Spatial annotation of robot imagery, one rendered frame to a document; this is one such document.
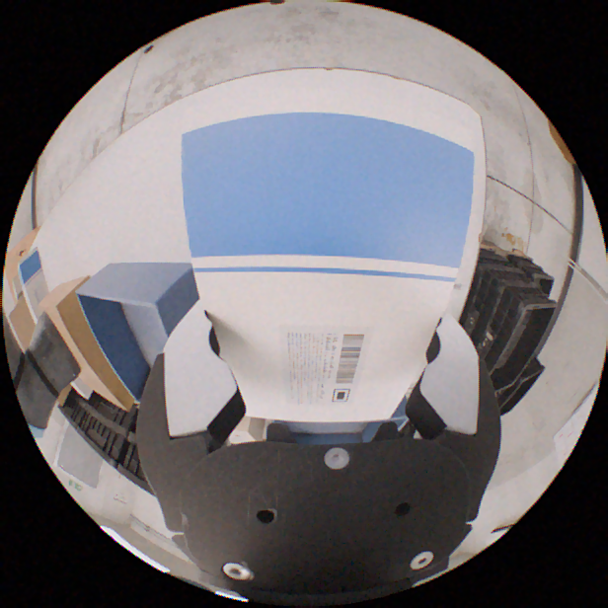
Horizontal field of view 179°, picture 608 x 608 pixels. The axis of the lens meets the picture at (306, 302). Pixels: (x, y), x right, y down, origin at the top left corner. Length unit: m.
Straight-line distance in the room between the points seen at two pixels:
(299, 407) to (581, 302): 2.58
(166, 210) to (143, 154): 0.07
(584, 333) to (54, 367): 2.98
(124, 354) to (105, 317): 0.07
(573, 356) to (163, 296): 2.74
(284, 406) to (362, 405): 0.05
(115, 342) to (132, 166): 0.22
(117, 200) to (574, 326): 2.81
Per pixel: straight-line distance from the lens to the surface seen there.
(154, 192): 0.22
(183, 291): 0.19
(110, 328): 0.32
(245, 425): 0.31
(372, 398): 0.15
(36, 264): 0.73
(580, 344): 2.62
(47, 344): 0.45
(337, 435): 0.43
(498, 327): 0.70
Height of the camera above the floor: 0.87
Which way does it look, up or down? 57 degrees down
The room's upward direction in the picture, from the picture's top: 176 degrees counter-clockwise
